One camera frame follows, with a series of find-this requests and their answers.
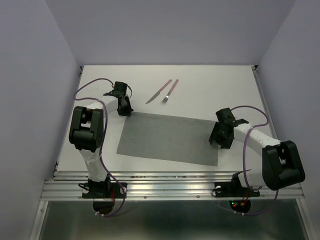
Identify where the grey cloth napkin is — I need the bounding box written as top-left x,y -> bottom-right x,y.
117,112 -> 218,167

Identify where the pink handled knife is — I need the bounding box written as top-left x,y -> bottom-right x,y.
145,79 -> 172,104

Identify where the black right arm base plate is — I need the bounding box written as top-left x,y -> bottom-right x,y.
211,181 -> 260,199

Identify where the aluminium mounting rail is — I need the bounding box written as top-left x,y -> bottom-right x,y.
39,170 -> 306,202

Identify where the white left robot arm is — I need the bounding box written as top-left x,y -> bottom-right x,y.
68,78 -> 133,197

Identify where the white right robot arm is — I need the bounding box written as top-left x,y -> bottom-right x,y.
208,108 -> 306,197

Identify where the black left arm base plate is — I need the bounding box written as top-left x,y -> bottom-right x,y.
78,180 -> 127,200

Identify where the pink handled fork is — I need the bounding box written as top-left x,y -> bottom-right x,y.
161,79 -> 179,104

